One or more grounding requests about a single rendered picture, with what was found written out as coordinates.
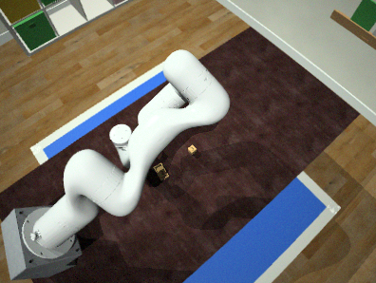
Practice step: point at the yellow number cube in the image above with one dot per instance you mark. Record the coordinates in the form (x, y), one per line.
(192, 150)
(162, 173)

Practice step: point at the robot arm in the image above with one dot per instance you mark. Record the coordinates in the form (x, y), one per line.
(92, 181)

